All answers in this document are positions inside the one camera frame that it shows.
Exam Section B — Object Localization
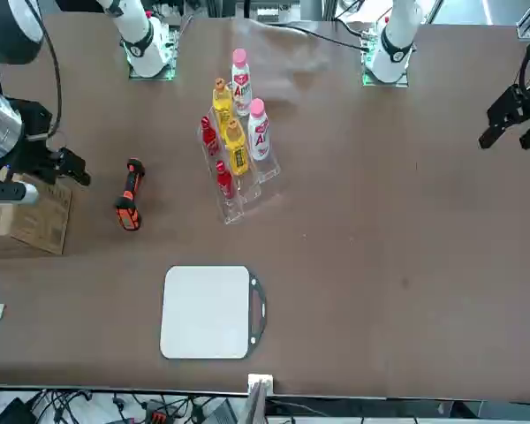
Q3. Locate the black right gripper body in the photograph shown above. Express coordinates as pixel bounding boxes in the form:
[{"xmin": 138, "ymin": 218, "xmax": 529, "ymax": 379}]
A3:
[{"xmin": 8, "ymin": 100, "xmax": 61, "ymax": 182}]

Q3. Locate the orange black barcode scanner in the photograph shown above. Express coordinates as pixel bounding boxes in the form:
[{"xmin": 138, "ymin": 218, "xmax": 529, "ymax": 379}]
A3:
[{"xmin": 114, "ymin": 157, "xmax": 148, "ymax": 232}]

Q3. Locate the brown cardboard box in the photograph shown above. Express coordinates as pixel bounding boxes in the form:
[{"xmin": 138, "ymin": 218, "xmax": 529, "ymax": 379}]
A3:
[{"xmin": 0, "ymin": 173, "xmax": 74, "ymax": 258}]

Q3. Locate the red drink bottle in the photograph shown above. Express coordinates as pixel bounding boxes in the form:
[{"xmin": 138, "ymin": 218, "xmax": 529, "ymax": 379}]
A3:
[
  {"xmin": 200, "ymin": 116, "xmax": 220, "ymax": 155},
  {"xmin": 215, "ymin": 159, "xmax": 236, "ymax": 201}
]

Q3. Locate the yellow drink bottle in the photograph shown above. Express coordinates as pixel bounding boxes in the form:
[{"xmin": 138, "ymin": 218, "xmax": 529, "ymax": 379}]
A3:
[
  {"xmin": 223, "ymin": 117, "xmax": 250, "ymax": 177},
  {"xmin": 211, "ymin": 78, "xmax": 233, "ymax": 133}
]

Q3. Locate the clear acrylic tiered shelf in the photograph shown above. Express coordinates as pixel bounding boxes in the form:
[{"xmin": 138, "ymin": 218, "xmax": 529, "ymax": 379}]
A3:
[{"xmin": 196, "ymin": 104, "xmax": 283, "ymax": 226}]

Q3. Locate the white bottle pink cap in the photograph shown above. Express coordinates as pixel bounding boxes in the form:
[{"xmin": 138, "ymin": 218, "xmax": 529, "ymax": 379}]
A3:
[
  {"xmin": 248, "ymin": 97, "xmax": 272, "ymax": 163},
  {"xmin": 230, "ymin": 48, "xmax": 254, "ymax": 117}
]

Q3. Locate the white flat digital scale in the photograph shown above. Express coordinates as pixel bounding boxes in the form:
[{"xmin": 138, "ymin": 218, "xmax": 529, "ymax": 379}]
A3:
[{"xmin": 159, "ymin": 264, "xmax": 269, "ymax": 360}]

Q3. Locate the orange black power strip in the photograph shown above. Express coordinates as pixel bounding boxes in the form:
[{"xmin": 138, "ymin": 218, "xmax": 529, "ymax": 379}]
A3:
[{"xmin": 144, "ymin": 399, "xmax": 174, "ymax": 424}]

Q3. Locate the grey power adapter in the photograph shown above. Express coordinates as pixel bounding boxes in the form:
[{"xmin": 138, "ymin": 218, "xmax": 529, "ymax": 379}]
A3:
[{"xmin": 202, "ymin": 399, "xmax": 239, "ymax": 424}]

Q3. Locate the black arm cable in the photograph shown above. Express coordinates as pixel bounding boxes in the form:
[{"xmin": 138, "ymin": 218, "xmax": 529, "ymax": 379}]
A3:
[{"xmin": 25, "ymin": 0, "xmax": 64, "ymax": 139}]

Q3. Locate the black base cable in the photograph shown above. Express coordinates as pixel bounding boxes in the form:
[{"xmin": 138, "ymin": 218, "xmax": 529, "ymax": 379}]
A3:
[{"xmin": 264, "ymin": 21, "xmax": 368, "ymax": 52}]

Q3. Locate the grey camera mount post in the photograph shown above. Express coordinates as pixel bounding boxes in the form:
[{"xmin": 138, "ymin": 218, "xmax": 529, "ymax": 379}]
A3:
[{"xmin": 246, "ymin": 373, "xmax": 276, "ymax": 424}]

